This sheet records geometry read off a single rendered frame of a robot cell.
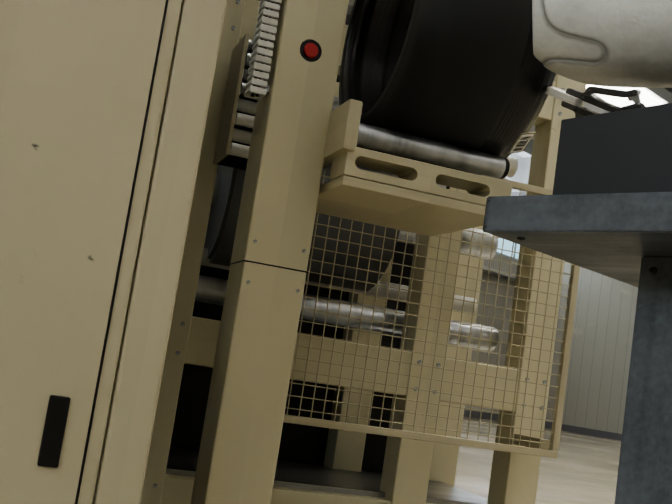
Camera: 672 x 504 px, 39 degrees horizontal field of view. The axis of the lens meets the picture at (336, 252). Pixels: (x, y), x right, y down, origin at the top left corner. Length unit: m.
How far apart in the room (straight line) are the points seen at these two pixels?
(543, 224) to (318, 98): 0.98
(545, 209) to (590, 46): 0.24
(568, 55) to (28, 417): 0.74
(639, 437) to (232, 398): 0.95
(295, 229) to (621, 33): 0.90
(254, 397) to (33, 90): 0.92
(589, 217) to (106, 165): 0.52
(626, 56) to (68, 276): 0.67
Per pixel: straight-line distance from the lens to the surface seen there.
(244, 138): 2.29
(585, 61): 1.18
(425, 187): 1.86
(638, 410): 1.07
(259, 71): 1.94
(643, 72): 1.18
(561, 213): 1.00
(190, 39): 1.13
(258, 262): 1.84
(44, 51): 1.10
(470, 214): 1.92
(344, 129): 1.80
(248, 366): 1.83
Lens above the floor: 0.43
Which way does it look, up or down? 7 degrees up
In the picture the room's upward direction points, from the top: 9 degrees clockwise
